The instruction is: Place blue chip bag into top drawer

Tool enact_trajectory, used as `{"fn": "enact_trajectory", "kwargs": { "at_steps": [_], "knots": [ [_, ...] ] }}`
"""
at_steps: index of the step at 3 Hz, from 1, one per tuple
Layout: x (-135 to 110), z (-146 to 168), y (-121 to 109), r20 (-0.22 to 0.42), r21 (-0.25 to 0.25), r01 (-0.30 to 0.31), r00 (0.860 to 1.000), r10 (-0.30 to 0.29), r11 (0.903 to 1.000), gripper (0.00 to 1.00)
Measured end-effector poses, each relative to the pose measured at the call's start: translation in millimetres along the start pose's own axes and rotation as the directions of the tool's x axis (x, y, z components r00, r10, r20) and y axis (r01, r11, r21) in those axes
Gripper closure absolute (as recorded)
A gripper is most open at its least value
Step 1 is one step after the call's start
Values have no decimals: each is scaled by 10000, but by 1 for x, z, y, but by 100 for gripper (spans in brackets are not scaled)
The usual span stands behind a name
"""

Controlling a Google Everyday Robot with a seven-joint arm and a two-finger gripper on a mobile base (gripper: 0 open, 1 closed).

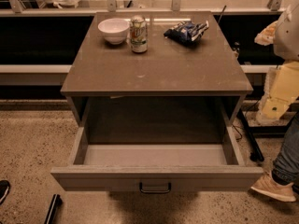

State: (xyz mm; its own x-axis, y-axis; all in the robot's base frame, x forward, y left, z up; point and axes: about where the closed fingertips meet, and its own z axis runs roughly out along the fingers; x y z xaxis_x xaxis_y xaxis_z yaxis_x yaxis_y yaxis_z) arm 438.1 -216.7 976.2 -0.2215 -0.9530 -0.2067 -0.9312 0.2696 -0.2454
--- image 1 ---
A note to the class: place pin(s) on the padded gripper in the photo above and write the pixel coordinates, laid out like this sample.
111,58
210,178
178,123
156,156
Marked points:
287,36

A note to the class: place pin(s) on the blue chip bag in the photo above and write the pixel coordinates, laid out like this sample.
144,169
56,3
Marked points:
186,32

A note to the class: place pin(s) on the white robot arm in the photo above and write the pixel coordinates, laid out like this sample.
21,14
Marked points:
283,34

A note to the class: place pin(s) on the yellow foam robot base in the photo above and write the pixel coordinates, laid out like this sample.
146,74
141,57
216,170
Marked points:
281,89

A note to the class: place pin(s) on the grey cabinet with top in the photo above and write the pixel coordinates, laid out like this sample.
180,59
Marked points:
167,68

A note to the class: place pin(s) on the open grey top drawer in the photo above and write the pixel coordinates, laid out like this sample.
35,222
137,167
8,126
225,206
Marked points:
193,147

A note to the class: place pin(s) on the black stand leg right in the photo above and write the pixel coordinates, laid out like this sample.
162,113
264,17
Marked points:
256,154

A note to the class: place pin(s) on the black stand leg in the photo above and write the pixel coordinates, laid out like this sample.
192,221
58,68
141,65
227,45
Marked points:
55,203
256,154

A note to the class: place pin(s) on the green soda can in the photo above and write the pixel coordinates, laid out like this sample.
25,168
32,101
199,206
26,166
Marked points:
138,34

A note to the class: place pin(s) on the person leg in jeans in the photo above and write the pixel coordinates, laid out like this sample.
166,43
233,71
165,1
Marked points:
286,165

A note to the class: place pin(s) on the beige sneaker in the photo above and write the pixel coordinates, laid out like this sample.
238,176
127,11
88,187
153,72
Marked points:
267,186

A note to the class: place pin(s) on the white ceramic bowl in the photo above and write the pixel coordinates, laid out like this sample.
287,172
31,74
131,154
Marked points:
114,31

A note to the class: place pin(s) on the black stand leg left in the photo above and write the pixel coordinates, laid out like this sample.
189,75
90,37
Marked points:
55,203

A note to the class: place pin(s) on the black shoe tip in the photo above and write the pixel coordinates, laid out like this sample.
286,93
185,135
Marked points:
4,190

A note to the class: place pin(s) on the black drawer handle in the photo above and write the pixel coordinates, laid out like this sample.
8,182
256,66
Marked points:
154,189

